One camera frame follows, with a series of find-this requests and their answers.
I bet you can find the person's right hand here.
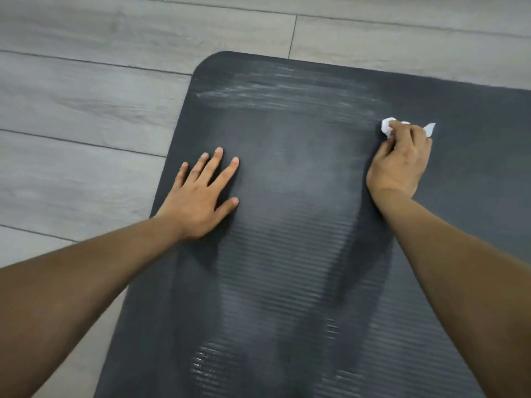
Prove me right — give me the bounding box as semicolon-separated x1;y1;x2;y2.
365;119;433;202

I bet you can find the person's left hand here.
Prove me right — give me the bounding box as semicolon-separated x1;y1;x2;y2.
154;146;241;242

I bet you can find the white tissue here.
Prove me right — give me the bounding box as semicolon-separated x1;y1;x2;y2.
381;117;437;139

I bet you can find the dark grey yoga mat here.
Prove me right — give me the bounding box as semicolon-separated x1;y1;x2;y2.
93;51;531;398

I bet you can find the person's right forearm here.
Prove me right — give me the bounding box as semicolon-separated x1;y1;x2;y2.
371;189;531;398

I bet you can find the person's left forearm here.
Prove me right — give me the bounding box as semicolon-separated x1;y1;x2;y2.
0;215;185;398

